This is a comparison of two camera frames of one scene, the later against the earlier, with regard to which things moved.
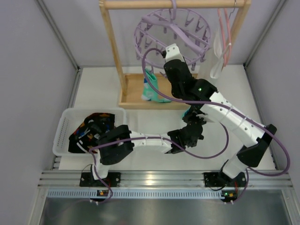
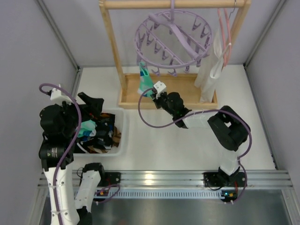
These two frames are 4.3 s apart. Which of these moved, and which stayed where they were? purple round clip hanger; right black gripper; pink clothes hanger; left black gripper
Moved: left black gripper; right black gripper
Stayed: pink clothes hanger; purple round clip hanger
